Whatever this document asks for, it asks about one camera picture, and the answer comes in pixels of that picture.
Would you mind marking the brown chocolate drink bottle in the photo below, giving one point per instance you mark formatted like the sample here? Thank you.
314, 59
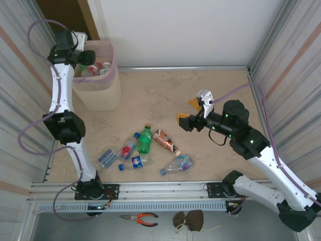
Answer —
165, 141

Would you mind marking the aluminium mounting rail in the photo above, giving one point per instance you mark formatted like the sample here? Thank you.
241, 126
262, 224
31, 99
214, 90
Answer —
163, 190

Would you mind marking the blue-label clear water bottle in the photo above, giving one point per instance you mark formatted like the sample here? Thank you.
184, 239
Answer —
107, 158

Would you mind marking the large Pepsi bottle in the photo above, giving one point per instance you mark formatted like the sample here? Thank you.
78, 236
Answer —
136, 162

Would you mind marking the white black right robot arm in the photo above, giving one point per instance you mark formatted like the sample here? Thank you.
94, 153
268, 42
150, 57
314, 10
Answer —
276, 173

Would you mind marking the aluminium side frame rail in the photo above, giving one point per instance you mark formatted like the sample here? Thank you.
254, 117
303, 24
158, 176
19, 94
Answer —
50, 165
250, 75

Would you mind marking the green bottle yellow cap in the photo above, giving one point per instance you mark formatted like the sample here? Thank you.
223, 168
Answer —
145, 141

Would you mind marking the pink mesh waste bin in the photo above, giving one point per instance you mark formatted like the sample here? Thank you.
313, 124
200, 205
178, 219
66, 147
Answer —
100, 95

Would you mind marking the striped-label bottle blue cap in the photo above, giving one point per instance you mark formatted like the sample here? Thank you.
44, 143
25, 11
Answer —
128, 149

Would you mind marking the light green plastic bottle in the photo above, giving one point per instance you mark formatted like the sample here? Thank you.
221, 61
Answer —
82, 67

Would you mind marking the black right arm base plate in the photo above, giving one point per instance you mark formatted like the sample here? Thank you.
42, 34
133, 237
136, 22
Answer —
215, 190

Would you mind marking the colourful-label clear bottle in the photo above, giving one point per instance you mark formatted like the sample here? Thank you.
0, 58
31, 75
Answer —
180, 163

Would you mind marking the brown wooden door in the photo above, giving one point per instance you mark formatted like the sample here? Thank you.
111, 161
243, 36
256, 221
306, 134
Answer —
62, 12

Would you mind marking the aluminium frame crossbar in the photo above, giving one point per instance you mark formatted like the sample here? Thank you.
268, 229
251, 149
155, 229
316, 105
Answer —
188, 68

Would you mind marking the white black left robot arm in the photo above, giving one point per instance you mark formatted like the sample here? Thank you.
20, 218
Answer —
61, 88

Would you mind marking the brown cloth pouch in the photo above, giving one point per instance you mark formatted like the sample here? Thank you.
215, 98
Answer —
193, 221

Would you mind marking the white-label bottle white cap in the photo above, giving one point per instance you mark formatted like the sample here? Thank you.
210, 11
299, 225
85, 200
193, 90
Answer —
105, 68

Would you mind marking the red-label clear bottle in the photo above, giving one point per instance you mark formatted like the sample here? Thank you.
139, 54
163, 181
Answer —
93, 70

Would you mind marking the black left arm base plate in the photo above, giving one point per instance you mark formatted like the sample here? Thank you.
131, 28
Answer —
113, 190

